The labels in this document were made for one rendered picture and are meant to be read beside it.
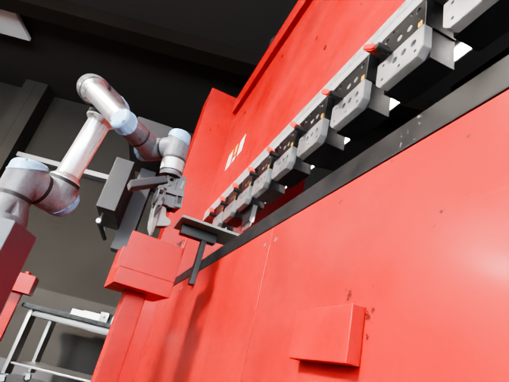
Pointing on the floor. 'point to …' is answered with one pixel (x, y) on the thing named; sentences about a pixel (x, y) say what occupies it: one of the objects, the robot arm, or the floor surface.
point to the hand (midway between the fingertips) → (149, 230)
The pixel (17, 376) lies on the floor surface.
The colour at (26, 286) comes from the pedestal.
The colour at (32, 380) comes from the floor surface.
